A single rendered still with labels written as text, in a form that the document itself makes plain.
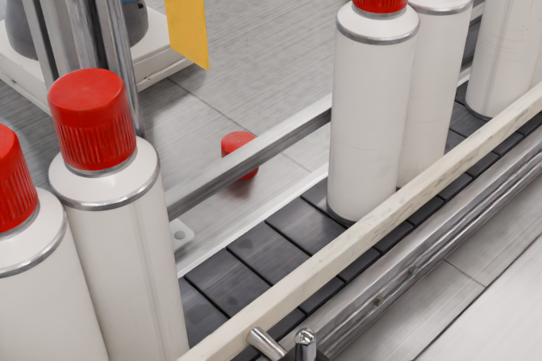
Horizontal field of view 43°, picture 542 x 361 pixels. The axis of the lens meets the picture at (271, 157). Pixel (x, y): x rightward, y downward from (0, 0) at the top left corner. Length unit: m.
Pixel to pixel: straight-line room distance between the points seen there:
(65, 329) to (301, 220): 0.24
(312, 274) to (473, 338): 0.11
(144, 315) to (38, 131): 0.38
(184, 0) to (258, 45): 0.48
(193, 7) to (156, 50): 0.42
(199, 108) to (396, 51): 0.33
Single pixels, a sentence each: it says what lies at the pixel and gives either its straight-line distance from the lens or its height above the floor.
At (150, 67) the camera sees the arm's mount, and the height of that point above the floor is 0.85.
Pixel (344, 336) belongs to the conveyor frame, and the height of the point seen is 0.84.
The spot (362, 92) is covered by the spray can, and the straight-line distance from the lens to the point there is 0.44.
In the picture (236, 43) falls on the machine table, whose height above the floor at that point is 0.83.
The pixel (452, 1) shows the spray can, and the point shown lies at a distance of 0.46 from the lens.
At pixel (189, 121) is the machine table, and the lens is 0.70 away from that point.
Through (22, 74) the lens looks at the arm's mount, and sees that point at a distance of 0.75.
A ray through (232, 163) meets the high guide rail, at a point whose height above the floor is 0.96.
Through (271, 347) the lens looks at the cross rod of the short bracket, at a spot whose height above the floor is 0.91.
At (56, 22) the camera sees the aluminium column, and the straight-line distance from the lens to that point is 0.43.
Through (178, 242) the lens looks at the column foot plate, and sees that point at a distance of 0.57.
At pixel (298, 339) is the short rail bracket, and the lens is 0.37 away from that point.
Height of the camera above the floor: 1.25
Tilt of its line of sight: 40 degrees down
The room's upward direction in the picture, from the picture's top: 1 degrees counter-clockwise
